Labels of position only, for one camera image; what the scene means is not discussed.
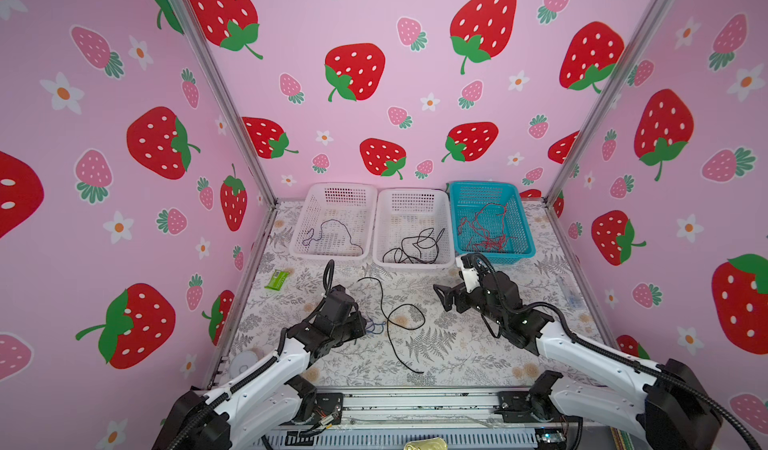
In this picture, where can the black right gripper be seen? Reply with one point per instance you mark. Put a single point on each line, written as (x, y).
(459, 292)

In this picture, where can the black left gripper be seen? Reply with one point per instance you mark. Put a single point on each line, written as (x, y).
(359, 324)

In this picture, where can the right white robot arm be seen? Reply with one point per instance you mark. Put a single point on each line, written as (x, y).
(663, 404)

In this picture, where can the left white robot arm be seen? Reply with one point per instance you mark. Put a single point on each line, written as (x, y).
(258, 384)

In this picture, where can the middle white plastic basket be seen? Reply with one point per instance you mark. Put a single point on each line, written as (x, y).
(413, 230)

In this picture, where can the white plastic basket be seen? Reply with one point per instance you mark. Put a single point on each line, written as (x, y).
(413, 230)
(336, 222)

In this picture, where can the teal plastic basket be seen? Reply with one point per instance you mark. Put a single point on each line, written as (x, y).
(489, 218)

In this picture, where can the green small packet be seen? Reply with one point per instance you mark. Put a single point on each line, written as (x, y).
(277, 280)

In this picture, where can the left white plastic basket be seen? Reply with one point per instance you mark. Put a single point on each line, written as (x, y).
(336, 222)

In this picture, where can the gold foil object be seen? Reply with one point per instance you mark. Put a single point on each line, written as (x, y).
(436, 443)

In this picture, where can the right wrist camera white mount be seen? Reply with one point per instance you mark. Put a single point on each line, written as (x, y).
(469, 273)

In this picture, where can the aluminium front rail base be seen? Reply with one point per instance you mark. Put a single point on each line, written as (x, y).
(389, 418)

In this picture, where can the aluminium corner post right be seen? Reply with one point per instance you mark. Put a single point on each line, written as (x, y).
(648, 25)

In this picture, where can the aluminium corner post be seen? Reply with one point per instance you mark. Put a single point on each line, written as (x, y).
(231, 25)
(648, 25)

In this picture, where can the aluminium corner post left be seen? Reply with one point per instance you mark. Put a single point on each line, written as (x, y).
(231, 25)

